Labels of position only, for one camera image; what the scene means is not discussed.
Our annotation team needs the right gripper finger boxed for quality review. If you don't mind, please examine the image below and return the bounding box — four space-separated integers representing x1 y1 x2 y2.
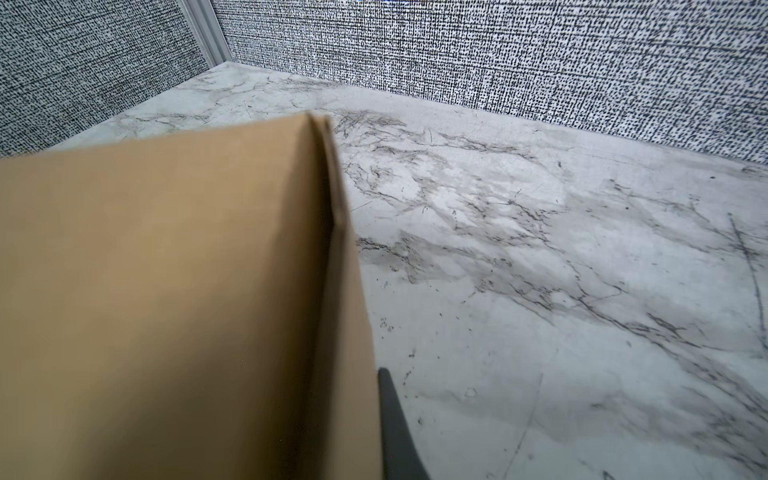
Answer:
377 368 430 480

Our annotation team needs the brown cardboard box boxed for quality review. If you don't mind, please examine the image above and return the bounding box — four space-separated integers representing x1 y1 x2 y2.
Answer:
1 114 384 479

